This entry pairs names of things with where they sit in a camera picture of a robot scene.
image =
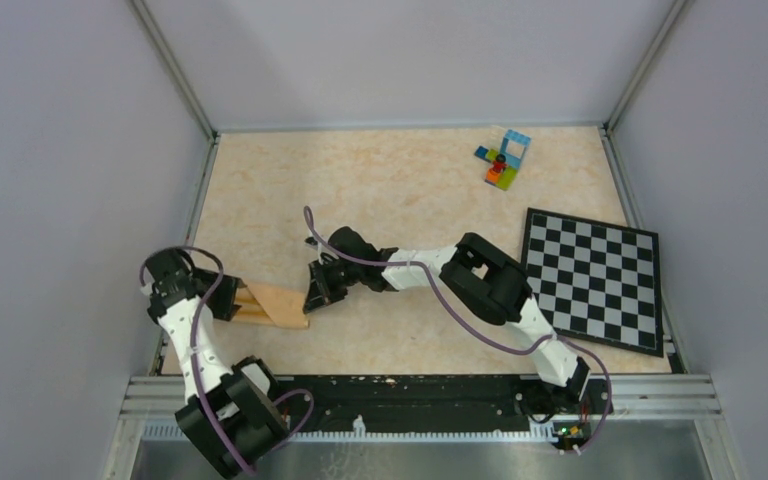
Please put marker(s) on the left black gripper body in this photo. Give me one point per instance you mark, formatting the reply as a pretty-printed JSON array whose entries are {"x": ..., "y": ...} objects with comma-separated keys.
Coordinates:
[{"x": 195, "y": 272}]

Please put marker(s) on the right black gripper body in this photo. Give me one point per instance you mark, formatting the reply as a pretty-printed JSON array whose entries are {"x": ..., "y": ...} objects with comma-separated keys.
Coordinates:
[{"x": 344, "y": 275}]

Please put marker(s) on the peach cloth napkin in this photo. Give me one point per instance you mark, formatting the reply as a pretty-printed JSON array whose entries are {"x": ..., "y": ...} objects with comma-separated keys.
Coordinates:
[{"x": 269, "y": 305}]

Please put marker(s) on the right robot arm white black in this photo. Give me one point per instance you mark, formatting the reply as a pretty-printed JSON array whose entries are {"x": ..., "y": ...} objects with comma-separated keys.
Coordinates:
[{"x": 491, "y": 284}]

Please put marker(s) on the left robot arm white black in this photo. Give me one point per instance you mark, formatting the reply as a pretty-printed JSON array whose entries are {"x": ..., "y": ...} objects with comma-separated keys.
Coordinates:
[{"x": 229, "y": 414}]

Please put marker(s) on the colourful toy brick model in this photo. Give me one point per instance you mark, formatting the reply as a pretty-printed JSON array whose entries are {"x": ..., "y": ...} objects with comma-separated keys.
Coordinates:
[{"x": 505, "y": 161}]

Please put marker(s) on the black white checkerboard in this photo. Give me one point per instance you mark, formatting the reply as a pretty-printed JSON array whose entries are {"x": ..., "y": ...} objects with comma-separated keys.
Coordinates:
[{"x": 596, "y": 281}]

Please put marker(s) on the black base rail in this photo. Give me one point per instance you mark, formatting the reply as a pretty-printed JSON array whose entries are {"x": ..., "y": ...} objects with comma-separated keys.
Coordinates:
[{"x": 431, "y": 404}]

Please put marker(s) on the aluminium frame profile front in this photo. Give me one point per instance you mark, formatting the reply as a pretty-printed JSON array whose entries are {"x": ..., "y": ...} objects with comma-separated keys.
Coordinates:
[{"x": 635, "y": 397}]

